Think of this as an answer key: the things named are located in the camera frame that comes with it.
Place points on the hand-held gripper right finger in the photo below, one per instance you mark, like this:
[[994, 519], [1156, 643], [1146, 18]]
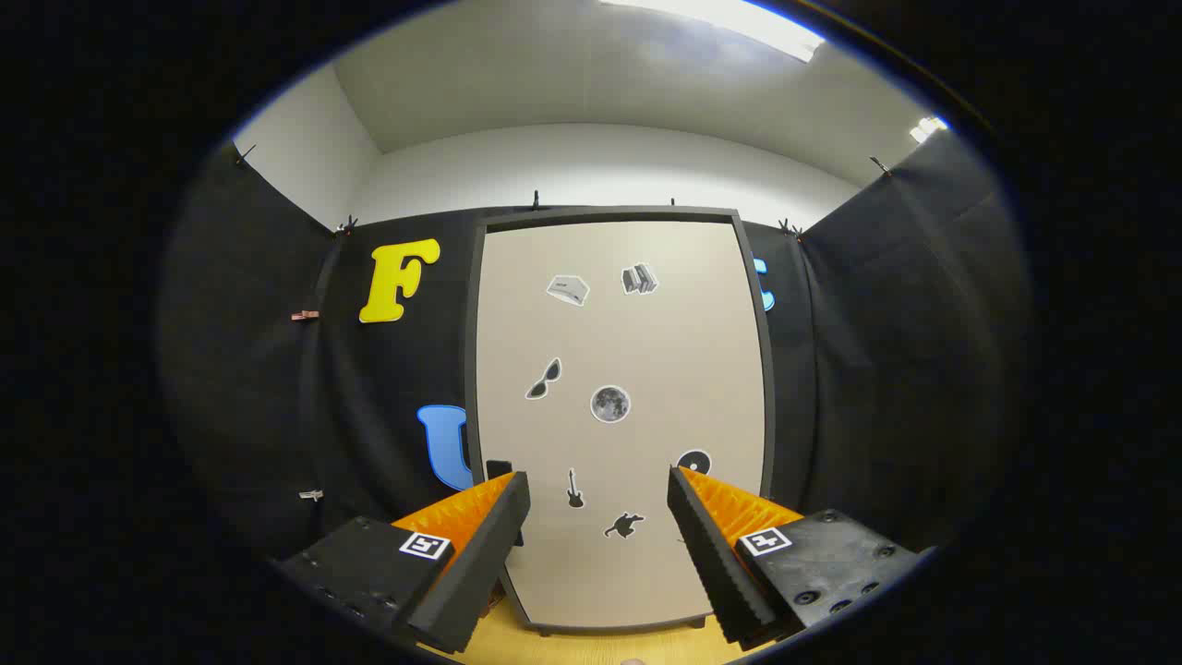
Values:
[[716, 563]]

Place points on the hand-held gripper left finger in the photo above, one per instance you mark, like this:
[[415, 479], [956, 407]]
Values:
[[480, 563]]

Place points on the beige cabinet door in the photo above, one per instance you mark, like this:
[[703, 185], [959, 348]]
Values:
[[646, 351]]

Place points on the black backdrop cloth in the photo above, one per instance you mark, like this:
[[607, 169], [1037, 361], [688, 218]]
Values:
[[388, 388]]

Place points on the grey cabinet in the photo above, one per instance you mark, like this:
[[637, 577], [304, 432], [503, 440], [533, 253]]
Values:
[[600, 212]]

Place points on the small ceiling light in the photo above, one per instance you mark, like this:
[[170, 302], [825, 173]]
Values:
[[928, 129]]

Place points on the long ceiling light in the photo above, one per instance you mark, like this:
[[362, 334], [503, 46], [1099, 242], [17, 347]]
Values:
[[739, 18]]

